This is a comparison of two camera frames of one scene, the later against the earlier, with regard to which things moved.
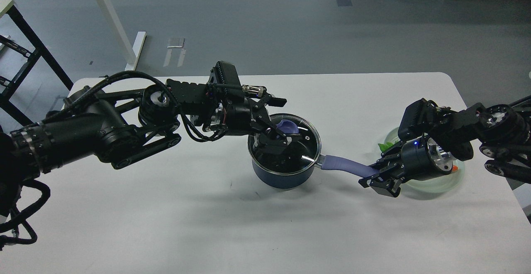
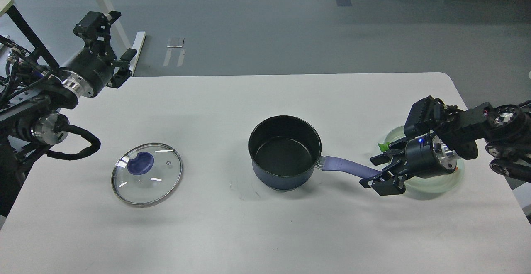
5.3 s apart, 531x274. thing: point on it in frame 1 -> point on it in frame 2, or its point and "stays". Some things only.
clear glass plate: (430, 186) stays
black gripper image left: (238, 121) -> (89, 72)
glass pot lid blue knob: (298, 156) -> (146, 173)
